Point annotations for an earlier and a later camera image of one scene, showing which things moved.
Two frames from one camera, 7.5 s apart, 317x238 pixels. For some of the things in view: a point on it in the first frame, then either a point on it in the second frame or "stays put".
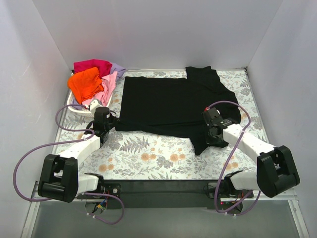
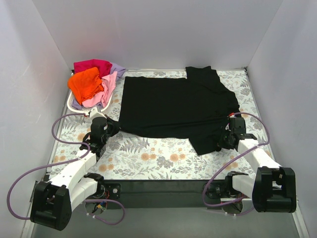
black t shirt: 175,106 stays put
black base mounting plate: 166,194 stays put
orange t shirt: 85,83 stays put
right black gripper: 209,119 → 225,140
